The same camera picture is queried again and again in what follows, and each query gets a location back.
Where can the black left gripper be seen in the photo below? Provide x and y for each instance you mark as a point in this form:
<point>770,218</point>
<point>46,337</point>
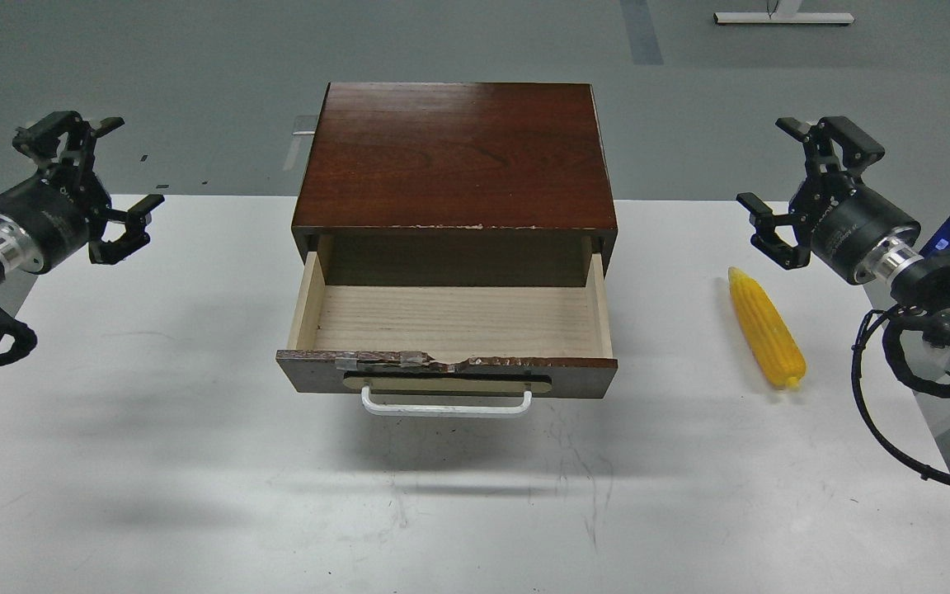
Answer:
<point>63,207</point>

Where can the white desk foot bar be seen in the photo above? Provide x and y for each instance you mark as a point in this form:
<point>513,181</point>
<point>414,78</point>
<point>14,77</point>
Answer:
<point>783,13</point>

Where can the wooden drawer with white handle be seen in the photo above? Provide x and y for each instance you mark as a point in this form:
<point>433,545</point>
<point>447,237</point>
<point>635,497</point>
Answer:
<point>413,323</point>

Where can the yellow corn cob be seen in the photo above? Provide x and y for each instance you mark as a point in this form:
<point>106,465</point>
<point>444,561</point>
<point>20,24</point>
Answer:
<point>775,350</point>

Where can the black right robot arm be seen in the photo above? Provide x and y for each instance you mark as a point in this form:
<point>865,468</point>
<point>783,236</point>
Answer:
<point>915,330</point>

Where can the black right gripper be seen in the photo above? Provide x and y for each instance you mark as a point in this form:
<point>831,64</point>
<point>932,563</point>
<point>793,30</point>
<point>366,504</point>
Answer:
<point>834,214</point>

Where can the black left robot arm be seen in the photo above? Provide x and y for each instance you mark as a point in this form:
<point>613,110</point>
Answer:
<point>17,340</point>

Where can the dark wooden cabinet box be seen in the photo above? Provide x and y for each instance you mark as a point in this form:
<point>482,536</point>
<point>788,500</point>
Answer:
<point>457,157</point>

